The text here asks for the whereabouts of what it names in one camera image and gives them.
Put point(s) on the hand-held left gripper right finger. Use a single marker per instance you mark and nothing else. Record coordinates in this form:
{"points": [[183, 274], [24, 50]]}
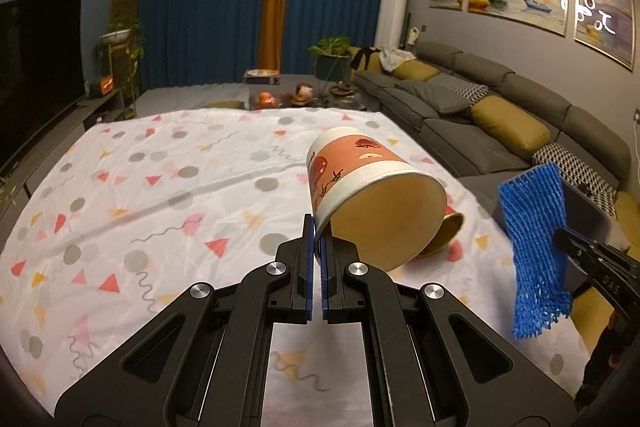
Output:
{"points": [[326, 277]]}

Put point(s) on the flat patterned tray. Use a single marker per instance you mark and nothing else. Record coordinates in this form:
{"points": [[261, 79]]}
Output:
{"points": [[260, 74]]}

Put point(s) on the grey cushion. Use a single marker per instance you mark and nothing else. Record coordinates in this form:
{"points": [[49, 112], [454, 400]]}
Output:
{"points": [[435, 96]]}

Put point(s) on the dark cloth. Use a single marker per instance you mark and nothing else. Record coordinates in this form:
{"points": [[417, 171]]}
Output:
{"points": [[362, 55]]}

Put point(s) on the grey sofa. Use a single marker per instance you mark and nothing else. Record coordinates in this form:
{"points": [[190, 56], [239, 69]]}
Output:
{"points": [[540, 97]]}

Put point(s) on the green potted plant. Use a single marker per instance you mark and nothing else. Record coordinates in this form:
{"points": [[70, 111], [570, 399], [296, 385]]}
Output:
{"points": [[330, 49]]}

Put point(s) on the person's right forearm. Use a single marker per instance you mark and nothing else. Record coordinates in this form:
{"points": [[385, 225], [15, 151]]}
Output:
{"points": [[607, 357]]}

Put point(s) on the grey plastic bin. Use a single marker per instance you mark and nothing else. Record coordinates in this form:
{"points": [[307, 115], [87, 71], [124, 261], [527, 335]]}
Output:
{"points": [[592, 217]]}

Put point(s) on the white standing air conditioner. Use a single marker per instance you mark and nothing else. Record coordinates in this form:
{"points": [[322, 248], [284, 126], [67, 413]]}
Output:
{"points": [[392, 12]]}

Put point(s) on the white bottle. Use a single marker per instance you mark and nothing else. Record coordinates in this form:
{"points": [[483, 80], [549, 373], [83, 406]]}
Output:
{"points": [[411, 36]]}

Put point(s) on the painting with white glare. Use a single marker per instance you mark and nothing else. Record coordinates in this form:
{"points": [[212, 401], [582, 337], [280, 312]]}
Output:
{"points": [[602, 14]]}

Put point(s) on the black white patterned cushion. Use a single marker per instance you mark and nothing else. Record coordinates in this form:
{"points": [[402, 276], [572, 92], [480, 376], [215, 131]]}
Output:
{"points": [[575, 169], [465, 89]]}

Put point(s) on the printed white tablecloth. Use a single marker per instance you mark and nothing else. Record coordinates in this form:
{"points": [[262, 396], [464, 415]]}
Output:
{"points": [[175, 187]]}

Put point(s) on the dark television cabinet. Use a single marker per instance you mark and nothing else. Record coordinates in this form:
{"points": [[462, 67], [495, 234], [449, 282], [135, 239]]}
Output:
{"points": [[97, 107]]}

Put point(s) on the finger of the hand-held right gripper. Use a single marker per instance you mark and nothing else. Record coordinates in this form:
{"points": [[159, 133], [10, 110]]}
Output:
{"points": [[575, 244]]}

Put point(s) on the mustard cushion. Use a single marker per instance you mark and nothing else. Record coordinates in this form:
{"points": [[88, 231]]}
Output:
{"points": [[510, 124], [417, 69]]}

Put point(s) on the pink round toy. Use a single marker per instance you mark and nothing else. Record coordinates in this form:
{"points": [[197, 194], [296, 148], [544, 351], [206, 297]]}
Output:
{"points": [[302, 92]]}

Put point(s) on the wide blue curtain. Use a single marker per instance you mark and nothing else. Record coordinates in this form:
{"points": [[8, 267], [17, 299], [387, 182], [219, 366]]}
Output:
{"points": [[205, 2]]}

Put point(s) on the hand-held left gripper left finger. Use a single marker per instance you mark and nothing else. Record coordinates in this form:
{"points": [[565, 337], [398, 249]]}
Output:
{"points": [[310, 267]]}

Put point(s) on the trailing plant on stand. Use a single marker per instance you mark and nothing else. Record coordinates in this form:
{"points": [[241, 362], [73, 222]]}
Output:
{"points": [[122, 34]]}

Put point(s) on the black television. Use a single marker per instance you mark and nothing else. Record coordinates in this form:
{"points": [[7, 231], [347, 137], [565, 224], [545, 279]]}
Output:
{"points": [[35, 72]]}

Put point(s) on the blue foam net sleeve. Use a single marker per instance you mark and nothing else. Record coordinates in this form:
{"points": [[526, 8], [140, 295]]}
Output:
{"points": [[535, 247]]}

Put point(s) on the orange round toy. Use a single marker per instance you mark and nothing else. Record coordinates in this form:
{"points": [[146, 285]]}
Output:
{"points": [[266, 99]]}

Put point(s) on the white cloth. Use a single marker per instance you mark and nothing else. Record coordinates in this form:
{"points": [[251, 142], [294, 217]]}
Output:
{"points": [[395, 57]]}

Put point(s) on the orange white paper cup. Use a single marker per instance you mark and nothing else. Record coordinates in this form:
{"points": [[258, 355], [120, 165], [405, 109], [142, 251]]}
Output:
{"points": [[360, 167]]}

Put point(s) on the brown dish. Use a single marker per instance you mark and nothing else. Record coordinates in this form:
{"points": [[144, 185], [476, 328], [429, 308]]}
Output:
{"points": [[342, 89]]}

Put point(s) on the red cup with gold inside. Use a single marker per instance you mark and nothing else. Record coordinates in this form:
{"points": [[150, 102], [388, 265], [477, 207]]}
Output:
{"points": [[447, 229]]}

